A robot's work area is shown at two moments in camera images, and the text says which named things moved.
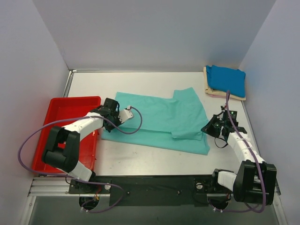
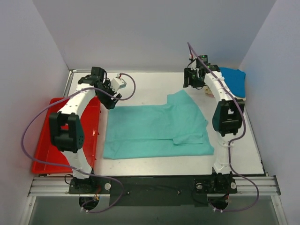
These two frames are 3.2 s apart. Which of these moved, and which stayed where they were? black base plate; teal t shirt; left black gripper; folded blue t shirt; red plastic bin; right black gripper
Moved: teal t shirt; left black gripper; right black gripper
Stayed: folded blue t shirt; red plastic bin; black base plate
